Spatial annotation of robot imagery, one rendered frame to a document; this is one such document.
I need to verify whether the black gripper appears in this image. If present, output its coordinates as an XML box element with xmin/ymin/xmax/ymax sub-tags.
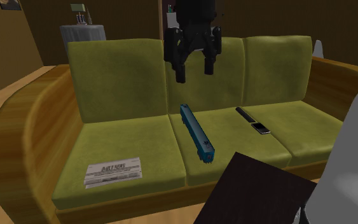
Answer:
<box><xmin>163</xmin><ymin>0</ymin><xmax>223</xmax><ymax>84</ymax></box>

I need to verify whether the black remote control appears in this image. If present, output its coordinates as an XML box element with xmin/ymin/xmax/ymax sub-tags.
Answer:
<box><xmin>235</xmin><ymin>106</ymin><xmax>258</xmax><ymax>124</ymax></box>

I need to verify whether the blue toy train car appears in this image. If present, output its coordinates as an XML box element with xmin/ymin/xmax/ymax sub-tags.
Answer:
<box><xmin>179</xmin><ymin>104</ymin><xmax>216</xmax><ymax>164</ymax></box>

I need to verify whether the black smartphone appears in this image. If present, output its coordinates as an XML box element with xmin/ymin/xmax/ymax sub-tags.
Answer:
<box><xmin>251</xmin><ymin>122</ymin><xmax>272</xmax><ymax>136</ymax></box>

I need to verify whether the round table with grey cloth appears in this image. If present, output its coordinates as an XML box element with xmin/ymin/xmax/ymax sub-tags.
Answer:
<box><xmin>59</xmin><ymin>3</ymin><xmax>107</xmax><ymax>54</ymax></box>

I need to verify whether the folded newspaper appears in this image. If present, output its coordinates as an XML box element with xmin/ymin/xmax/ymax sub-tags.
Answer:
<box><xmin>83</xmin><ymin>157</ymin><xmax>144</xmax><ymax>190</ymax></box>

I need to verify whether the green sofa with wooden frame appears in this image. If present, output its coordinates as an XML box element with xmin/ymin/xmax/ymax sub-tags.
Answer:
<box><xmin>0</xmin><ymin>34</ymin><xmax>358</xmax><ymax>224</ymax></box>

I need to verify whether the dark wall picture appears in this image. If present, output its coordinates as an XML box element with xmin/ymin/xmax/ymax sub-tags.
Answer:
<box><xmin>0</xmin><ymin>0</ymin><xmax>22</xmax><ymax>11</ymax></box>

